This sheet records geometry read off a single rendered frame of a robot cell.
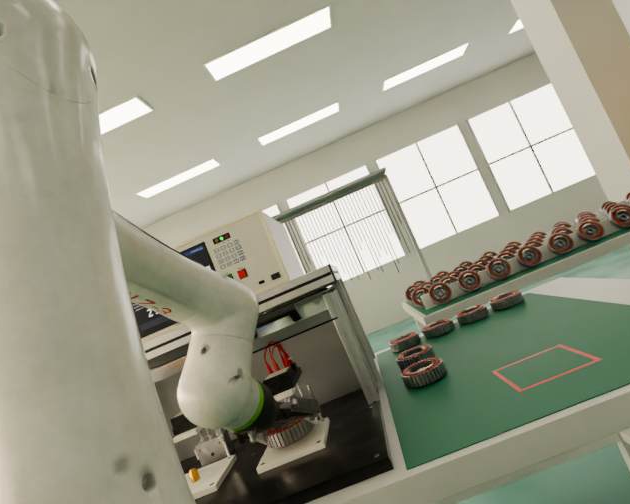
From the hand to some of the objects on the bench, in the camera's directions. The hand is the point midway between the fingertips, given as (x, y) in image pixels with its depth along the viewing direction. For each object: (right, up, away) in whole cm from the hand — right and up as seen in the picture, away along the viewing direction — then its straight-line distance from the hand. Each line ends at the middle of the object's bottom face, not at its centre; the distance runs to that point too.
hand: (288, 427), depth 93 cm
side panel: (+25, 0, +38) cm, 46 cm away
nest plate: (+2, -4, 0) cm, 4 cm away
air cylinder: (-19, -14, +16) cm, 29 cm away
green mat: (+53, +13, +19) cm, 58 cm away
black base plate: (-8, -11, +2) cm, 14 cm away
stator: (+1, -2, 0) cm, 2 cm away
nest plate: (-20, -14, +2) cm, 25 cm away
